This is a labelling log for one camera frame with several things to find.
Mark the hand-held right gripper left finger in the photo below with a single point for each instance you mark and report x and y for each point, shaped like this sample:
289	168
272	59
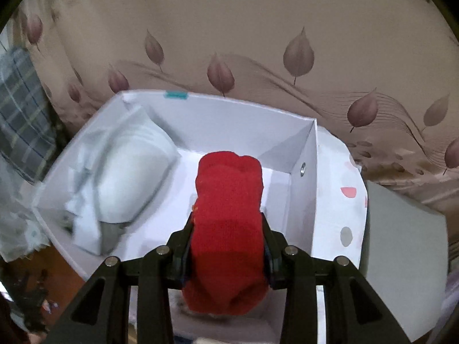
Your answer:
179	249

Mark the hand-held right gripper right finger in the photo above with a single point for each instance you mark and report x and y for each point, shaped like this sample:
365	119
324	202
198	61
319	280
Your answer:
273	258

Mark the red sock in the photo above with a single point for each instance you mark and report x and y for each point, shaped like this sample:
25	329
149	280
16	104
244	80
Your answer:
226	222

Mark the white underwear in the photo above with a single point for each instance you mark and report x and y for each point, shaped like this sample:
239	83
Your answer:
136	172

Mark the white shoe box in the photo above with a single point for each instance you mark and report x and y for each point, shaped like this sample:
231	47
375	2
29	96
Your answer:
229	125

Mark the grey storage box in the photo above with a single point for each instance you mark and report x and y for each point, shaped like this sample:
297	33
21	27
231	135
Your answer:
401	258

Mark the white lace cloth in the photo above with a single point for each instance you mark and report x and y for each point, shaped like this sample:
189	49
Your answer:
18	222

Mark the grey plaid blanket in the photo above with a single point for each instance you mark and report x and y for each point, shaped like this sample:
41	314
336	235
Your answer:
21	122

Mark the beige leaf print curtain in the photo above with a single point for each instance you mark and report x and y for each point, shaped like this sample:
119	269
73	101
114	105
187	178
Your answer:
251	25

